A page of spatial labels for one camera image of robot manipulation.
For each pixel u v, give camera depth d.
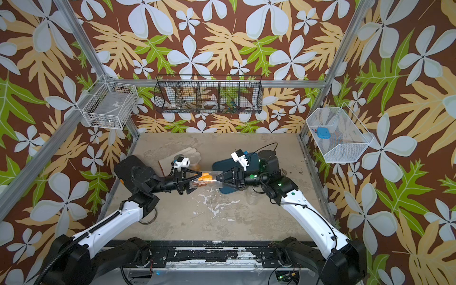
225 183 0.59
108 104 0.86
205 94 0.97
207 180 0.64
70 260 0.39
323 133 0.86
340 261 0.38
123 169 0.96
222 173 0.62
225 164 1.05
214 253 0.77
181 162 0.70
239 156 0.65
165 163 1.05
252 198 0.92
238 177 0.58
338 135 0.84
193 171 0.65
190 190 0.68
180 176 0.62
